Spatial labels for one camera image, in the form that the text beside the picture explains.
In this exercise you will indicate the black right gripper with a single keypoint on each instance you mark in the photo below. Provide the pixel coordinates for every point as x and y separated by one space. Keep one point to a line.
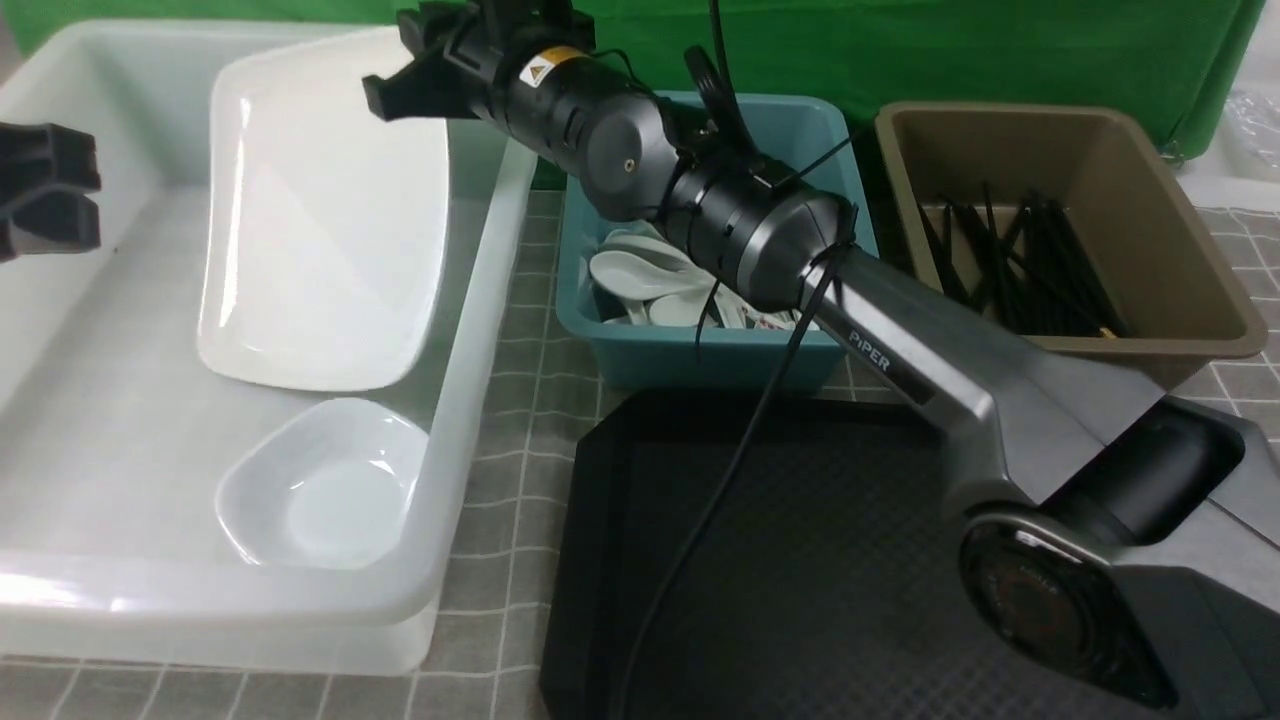
466 54

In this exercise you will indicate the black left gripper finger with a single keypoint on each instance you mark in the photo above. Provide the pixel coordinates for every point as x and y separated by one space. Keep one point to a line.
48 174

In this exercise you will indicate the large white square plate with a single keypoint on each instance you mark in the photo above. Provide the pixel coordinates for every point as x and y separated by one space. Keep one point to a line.
327 225

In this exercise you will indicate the white small dish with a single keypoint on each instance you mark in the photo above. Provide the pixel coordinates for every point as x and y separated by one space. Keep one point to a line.
330 489

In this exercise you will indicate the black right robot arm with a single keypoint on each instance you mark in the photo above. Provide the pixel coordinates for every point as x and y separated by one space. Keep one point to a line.
1113 533

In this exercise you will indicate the large white plastic bin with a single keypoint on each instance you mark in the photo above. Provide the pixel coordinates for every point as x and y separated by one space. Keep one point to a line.
143 88

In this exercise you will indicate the pile of white spoons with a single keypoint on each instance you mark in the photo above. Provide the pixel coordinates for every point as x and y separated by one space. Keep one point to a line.
659 285

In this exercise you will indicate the teal plastic bin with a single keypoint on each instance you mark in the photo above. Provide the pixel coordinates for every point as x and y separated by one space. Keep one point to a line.
794 129

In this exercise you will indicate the grey checkered tablecloth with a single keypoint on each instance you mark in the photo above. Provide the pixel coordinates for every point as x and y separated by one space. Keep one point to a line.
510 450

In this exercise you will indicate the black serving tray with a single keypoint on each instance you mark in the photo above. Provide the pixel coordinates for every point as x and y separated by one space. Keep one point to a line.
825 588

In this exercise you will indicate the pile of black chopsticks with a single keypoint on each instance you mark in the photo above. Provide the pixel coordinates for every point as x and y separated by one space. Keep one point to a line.
1028 271

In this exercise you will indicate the brown plastic bin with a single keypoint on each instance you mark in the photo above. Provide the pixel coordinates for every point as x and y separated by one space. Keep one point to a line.
1157 260

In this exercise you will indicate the green cloth backdrop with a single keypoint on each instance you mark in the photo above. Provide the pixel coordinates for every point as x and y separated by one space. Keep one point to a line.
1167 64

